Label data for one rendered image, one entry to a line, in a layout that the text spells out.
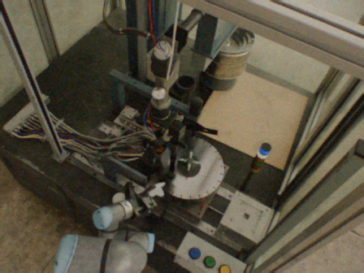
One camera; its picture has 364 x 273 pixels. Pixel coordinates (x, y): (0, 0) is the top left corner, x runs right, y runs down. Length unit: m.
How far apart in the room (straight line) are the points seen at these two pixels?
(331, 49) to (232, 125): 1.51
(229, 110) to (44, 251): 1.52
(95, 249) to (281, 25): 0.73
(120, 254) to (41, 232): 1.61
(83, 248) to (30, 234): 1.59
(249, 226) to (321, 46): 1.15
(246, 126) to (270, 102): 0.26
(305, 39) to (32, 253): 2.25
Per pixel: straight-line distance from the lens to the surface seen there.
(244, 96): 2.12
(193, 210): 1.56
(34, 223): 2.55
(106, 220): 1.29
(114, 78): 1.75
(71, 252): 0.96
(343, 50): 0.47
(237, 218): 1.54
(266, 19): 0.48
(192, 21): 1.21
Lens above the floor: 2.30
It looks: 56 degrees down
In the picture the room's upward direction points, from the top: 10 degrees clockwise
